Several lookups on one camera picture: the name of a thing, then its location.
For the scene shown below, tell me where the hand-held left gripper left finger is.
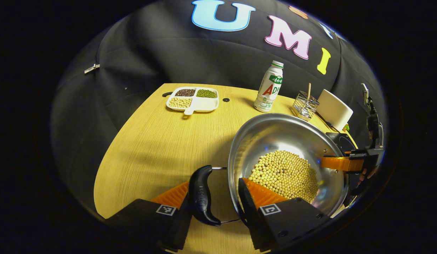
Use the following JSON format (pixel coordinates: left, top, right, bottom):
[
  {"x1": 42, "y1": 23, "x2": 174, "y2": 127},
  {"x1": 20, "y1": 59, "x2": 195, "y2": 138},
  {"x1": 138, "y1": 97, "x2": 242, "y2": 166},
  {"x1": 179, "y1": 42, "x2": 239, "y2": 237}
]
[{"x1": 105, "y1": 181, "x2": 193, "y2": 252}]

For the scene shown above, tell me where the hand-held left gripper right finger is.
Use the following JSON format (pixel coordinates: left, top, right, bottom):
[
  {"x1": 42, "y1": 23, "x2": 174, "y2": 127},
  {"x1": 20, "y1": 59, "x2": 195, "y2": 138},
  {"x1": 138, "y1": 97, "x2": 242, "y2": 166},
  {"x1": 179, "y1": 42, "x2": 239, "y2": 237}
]
[{"x1": 238, "y1": 177, "x2": 330, "y2": 252}]

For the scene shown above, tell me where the black induction cooktop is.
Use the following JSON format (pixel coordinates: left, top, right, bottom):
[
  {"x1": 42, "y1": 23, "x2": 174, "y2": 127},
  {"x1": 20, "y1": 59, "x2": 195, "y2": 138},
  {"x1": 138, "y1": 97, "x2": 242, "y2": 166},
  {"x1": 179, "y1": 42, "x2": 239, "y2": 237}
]
[{"x1": 325, "y1": 132, "x2": 358, "y2": 153}]

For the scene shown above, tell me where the stainless steel pot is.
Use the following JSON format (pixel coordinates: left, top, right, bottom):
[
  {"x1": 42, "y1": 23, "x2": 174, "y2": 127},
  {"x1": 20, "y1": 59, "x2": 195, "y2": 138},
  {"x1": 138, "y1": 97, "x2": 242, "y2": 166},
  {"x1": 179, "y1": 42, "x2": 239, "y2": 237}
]
[{"x1": 188, "y1": 113, "x2": 350, "y2": 226}]

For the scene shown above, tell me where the white toaster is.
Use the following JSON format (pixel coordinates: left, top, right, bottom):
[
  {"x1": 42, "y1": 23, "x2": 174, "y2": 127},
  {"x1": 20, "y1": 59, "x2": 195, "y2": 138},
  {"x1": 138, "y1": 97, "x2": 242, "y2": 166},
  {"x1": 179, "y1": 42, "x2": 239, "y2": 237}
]
[{"x1": 316, "y1": 89, "x2": 354, "y2": 132}]

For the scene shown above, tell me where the pile of soybeans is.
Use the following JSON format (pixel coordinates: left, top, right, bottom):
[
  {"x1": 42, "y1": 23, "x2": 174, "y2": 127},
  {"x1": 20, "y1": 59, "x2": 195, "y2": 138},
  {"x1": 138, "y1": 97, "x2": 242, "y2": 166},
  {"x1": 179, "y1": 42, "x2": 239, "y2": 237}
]
[{"x1": 248, "y1": 151, "x2": 319, "y2": 204}]

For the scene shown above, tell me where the white drink bottle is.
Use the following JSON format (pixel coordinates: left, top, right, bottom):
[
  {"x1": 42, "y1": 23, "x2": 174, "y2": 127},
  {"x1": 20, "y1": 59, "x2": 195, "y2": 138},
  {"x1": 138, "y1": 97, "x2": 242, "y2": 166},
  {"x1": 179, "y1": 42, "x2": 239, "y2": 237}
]
[{"x1": 254, "y1": 60, "x2": 284, "y2": 113}]

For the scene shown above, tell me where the white divided bean dish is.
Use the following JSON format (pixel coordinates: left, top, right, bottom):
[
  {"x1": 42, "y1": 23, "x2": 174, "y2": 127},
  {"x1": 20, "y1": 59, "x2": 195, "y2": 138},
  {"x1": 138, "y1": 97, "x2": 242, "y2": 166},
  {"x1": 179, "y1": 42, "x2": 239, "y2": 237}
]
[{"x1": 166, "y1": 87, "x2": 219, "y2": 116}]

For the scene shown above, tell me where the black backdrop cloth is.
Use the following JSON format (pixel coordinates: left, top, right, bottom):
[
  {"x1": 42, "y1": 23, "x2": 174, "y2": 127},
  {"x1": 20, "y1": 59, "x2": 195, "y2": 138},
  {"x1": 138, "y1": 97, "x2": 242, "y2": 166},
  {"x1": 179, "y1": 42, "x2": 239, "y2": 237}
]
[{"x1": 51, "y1": 0, "x2": 388, "y2": 208}]

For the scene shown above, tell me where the black power cable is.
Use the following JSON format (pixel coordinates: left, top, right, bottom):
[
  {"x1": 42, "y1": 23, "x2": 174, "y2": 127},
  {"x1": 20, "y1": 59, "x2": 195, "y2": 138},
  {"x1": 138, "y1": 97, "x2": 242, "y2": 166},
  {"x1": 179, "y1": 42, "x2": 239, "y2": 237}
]
[{"x1": 317, "y1": 113, "x2": 337, "y2": 131}]

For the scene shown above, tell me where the wire utensil holder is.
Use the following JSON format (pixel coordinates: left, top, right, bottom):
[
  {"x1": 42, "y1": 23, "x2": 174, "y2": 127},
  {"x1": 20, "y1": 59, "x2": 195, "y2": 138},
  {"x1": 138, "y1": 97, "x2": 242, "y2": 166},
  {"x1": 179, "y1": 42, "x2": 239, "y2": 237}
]
[{"x1": 292, "y1": 91, "x2": 320, "y2": 122}]

